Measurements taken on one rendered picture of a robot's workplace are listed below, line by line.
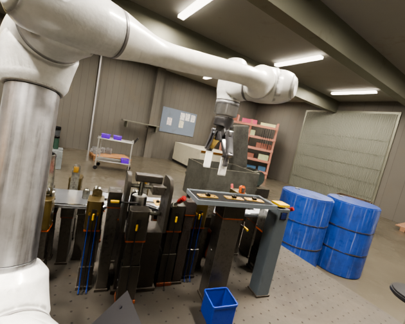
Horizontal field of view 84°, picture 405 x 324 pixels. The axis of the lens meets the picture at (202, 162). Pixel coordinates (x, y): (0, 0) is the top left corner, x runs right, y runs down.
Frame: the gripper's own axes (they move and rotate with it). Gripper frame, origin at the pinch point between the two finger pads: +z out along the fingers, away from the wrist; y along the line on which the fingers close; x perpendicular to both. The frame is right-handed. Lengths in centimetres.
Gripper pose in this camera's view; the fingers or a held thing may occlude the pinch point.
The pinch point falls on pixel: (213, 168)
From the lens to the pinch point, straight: 89.3
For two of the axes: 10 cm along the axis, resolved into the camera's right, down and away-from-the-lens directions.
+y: -3.9, -2.0, 9.0
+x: -9.0, -1.3, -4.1
